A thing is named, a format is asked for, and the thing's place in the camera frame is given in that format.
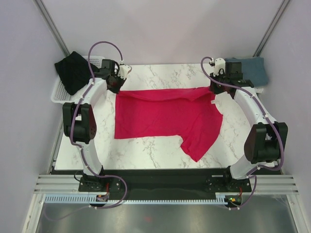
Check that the aluminium corner rail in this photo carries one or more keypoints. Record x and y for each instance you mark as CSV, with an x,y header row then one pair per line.
x,y
52,26
272,26

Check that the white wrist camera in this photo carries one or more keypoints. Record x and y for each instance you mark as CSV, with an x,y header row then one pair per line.
x,y
218,66
124,70

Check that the black t shirt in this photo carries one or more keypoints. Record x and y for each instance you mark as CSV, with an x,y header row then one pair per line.
x,y
74,72

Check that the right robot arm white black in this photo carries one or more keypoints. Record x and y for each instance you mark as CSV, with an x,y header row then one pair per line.
x,y
265,144

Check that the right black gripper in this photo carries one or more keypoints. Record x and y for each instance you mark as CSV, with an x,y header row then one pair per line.
x,y
214,89

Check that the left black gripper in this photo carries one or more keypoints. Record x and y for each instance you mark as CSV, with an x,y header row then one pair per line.
x,y
122,81

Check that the left aluminium corner rail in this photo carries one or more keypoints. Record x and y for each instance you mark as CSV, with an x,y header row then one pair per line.
x,y
52,26

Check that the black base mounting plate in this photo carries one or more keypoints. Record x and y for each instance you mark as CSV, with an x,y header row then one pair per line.
x,y
164,183

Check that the white perforated plastic basket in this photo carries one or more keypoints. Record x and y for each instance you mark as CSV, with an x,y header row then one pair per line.
x,y
60,95

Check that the light blue cable duct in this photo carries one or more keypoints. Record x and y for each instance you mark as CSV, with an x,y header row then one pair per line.
x,y
108,199

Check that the red t shirt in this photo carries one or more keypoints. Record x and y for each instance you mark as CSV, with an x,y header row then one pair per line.
x,y
187,113

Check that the blue folded t shirt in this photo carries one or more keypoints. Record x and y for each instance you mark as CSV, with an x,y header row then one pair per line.
x,y
253,70

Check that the right aluminium corner rail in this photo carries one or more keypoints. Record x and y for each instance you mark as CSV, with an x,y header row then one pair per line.
x,y
272,26

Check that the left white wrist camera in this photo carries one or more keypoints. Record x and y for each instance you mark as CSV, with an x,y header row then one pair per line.
x,y
124,70

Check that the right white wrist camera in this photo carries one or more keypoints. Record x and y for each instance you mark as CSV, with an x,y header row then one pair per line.
x,y
218,66

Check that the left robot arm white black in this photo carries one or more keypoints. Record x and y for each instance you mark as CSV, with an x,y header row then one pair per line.
x,y
79,122

